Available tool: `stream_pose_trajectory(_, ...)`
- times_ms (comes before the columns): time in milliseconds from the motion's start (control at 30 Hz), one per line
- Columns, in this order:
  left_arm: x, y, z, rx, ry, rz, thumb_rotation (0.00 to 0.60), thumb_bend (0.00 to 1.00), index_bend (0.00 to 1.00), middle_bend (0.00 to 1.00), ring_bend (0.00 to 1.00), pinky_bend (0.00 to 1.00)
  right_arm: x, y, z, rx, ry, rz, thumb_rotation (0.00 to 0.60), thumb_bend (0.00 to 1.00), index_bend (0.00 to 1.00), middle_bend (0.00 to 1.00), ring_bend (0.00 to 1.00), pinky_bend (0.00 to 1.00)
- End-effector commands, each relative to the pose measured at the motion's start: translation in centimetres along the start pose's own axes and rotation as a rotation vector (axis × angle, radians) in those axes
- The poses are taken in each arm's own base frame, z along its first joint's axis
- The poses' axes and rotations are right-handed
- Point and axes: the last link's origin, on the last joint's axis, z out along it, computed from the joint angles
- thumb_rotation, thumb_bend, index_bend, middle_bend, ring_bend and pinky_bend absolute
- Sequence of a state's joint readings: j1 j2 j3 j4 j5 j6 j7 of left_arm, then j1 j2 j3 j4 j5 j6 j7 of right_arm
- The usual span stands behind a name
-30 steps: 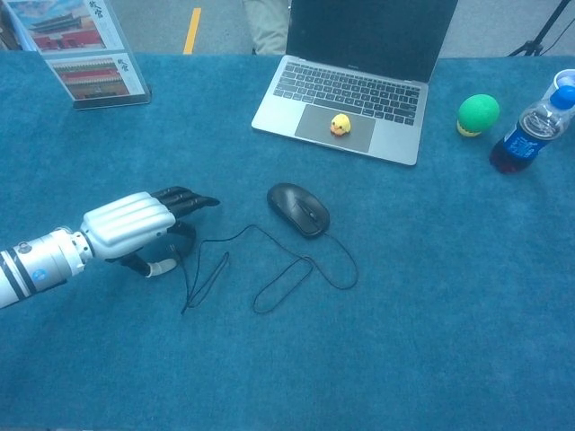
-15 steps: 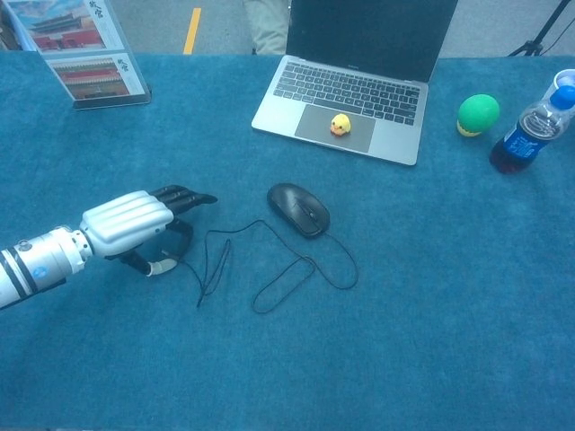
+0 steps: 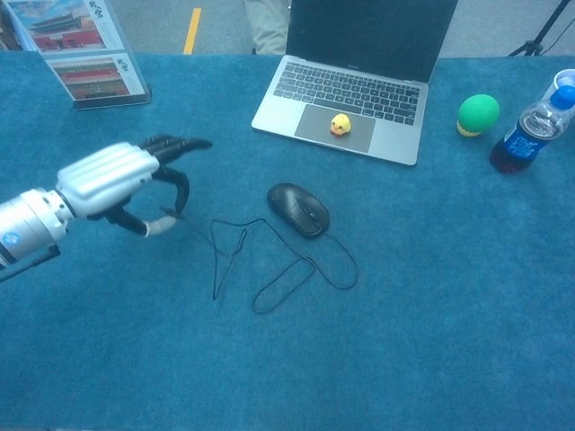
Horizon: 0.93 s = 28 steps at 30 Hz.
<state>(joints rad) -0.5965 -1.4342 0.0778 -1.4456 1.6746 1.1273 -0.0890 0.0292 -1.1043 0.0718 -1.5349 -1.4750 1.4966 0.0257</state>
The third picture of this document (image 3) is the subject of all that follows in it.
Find yellow floor tape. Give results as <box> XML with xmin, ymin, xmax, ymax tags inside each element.
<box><xmin>182</xmin><ymin>7</ymin><xmax>203</xmax><ymax>56</ymax></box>

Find blue label soda bottle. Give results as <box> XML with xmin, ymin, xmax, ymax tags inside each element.
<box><xmin>489</xmin><ymin>68</ymin><xmax>575</xmax><ymax>175</ymax></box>

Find person's grey trousers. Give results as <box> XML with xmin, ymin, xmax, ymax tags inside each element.
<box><xmin>244</xmin><ymin>0</ymin><xmax>292</xmax><ymax>57</ymax></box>

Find blue felt table mat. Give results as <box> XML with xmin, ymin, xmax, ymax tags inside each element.
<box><xmin>0</xmin><ymin>50</ymin><xmax>575</xmax><ymax>431</ymax></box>

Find black wired computer mouse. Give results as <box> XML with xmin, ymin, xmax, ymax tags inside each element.
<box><xmin>160</xmin><ymin>181</ymin><xmax>359</xmax><ymax>314</ymax></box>

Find green ball toy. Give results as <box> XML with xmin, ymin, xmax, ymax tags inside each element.
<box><xmin>456</xmin><ymin>93</ymin><xmax>500</xmax><ymax>137</ymax></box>

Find black tripod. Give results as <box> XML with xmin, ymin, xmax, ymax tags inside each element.
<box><xmin>508</xmin><ymin>0</ymin><xmax>571</xmax><ymax>57</ymax></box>

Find yellow rubber duck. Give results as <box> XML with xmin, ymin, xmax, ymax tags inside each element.
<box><xmin>330</xmin><ymin>113</ymin><xmax>352</xmax><ymax>138</ymax></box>

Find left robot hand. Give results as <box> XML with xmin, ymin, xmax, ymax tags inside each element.
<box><xmin>55</xmin><ymin>133</ymin><xmax>214</xmax><ymax>238</ymax></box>

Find silver laptop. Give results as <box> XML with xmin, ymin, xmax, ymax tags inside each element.
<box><xmin>251</xmin><ymin>0</ymin><xmax>459</xmax><ymax>167</ymax></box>

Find acrylic photo display stand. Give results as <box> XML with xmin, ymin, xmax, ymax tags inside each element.
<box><xmin>4</xmin><ymin>0</ymin><xmax>153</xmax><ymax>111</ymax></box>

